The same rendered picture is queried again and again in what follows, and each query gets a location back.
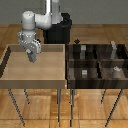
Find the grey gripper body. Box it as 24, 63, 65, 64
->
19, 37, 43, 63

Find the tall grey carton shape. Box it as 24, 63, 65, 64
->
80, 45, 87, 60

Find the dark wooden compartment bin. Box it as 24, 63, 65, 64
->
65, 42, 128, 90

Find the light wooden bin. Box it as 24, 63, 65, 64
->
0, 43, 68, 90

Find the small dark diamond object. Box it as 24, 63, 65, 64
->
74, 38, 81, 45

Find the thin metal bin leg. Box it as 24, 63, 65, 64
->
57, 88, 62, 127
23, 88, 31, 105
7, 88, 26, 127
100, 88, 108, 105
104, 88, 124, 128
69, 88, 76, 128

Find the small grey box shape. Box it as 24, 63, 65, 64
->
81, 69, 89, 78

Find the tall grey bottle shape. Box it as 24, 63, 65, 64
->
110, 40, 118, 59

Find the small grey round shape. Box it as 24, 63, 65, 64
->
112, 65, 122, 78

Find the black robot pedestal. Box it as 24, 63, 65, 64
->
42, 13, 73, 45

